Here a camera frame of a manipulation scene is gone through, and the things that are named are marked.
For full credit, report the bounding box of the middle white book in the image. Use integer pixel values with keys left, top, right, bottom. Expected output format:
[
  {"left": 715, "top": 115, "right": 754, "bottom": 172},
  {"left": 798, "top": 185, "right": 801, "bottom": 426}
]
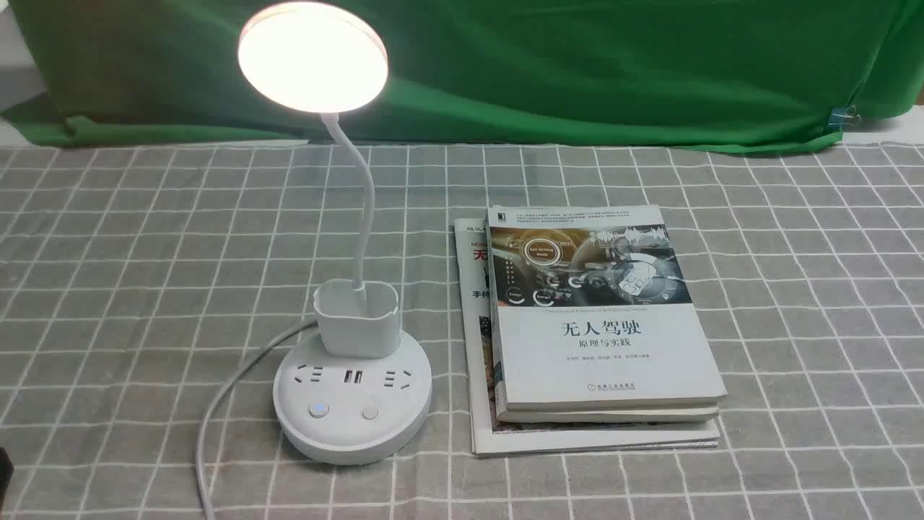
[{"left": 492, "top": 303, "right": 728, "bottom": 423}]

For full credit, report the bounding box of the white self-driving book on top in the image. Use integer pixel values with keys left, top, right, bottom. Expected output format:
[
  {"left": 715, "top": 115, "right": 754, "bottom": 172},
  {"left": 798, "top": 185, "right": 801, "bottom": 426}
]
[{"left": 485, "top": 205, "right": 728, "bottom": 415}]

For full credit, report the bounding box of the white desk lamp with sockets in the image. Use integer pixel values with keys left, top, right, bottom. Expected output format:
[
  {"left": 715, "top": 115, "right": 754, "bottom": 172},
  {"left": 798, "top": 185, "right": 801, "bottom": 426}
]
[{"left": 237, "top": 1, "right": 432, "bottom": 465}]

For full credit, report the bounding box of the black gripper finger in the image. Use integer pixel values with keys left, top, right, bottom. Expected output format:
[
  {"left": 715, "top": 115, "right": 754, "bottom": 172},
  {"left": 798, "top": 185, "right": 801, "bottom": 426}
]
[{"left": 0, "top": 447, "right": 14, "bottom": 499}]

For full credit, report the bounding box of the blue binder clip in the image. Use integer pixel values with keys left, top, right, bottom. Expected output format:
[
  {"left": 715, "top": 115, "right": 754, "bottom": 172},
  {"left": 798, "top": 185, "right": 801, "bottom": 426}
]
[{"left": 826, "top": 105, "right": 863, "bottom": 132}]

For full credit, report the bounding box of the white lamp power cable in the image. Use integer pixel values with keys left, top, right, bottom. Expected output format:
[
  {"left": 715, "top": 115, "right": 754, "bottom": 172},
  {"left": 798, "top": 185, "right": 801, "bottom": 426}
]
[{"left": 195, "top": 320, "right": 319, "bottom": 520}]

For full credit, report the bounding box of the bottom white magazine book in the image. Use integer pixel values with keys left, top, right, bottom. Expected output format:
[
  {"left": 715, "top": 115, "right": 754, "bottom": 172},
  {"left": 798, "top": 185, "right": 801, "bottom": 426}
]
[{"left": 453, "top": 218, "right": 720, "bottom": 456}]

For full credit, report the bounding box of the green backdrop cloth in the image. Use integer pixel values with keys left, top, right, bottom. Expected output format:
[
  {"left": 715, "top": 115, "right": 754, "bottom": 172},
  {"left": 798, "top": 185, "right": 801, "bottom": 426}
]
[{"left": 2, "top": 1, "right": 923, "bottom": 152}]

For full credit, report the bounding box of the grey checked tablecloth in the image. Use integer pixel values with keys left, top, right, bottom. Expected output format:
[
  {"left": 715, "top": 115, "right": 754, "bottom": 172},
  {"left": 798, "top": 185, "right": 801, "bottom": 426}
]
[{"left": 1, "top": 144, "right": 923, "bottom": 519}]

